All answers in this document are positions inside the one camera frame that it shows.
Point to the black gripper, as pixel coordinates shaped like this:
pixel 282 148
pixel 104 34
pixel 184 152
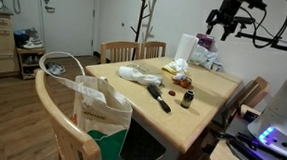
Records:
pixel 231 10

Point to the purple box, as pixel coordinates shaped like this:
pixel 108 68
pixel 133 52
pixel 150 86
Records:
pixel 204 40

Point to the red wrapped object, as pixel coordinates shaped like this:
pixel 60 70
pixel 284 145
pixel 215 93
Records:
pixel 184 82

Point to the black boom rod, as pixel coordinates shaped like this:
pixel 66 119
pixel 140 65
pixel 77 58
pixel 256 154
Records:
pixel 285 47

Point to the light wooden chair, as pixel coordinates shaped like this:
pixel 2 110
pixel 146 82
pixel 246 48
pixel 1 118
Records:
pixel 118 51
pixel 153 50
pixel 246 96
pixel 60 125

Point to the dark glass bottle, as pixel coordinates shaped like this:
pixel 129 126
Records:
pixel 187 99

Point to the dark wooden coat rack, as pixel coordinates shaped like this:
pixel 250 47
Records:
pixel 140 16

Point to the small red round lid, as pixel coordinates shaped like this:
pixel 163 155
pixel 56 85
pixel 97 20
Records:
pixel 172 92

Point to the black hair brush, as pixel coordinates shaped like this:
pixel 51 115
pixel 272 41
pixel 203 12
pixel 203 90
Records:
pixel 157 95

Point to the crumpled white plastic bag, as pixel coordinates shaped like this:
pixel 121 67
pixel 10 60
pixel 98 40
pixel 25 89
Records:
pixel 140 76

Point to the dark floor rug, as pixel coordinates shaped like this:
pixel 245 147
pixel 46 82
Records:
pixel 139 143

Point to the canvas tote bag green print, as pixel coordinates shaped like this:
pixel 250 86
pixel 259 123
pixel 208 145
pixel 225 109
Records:
pixel 104 121

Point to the white door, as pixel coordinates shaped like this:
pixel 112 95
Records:
pixel 70 25

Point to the grey white sneaker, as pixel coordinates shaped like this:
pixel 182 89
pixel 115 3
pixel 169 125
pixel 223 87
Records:
pixel 52 69
pixel 61 69

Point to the grey shoe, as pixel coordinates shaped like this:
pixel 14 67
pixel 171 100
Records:
pixel 32 33

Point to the white sneakers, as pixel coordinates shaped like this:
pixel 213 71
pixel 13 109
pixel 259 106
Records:
pixel 32 44

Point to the dark shoes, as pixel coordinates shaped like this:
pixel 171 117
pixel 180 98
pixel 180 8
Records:
pixel 31 59

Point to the wooden shoe rack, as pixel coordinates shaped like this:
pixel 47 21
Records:
pixel 30 66

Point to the blue fabric item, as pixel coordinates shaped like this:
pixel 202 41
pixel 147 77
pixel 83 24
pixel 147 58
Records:
pixel 19 37

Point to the wooden drawer cabinet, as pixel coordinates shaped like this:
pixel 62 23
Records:
pixel 2 44

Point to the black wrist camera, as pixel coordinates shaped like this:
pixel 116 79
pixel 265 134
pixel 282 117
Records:
pixel 255 2

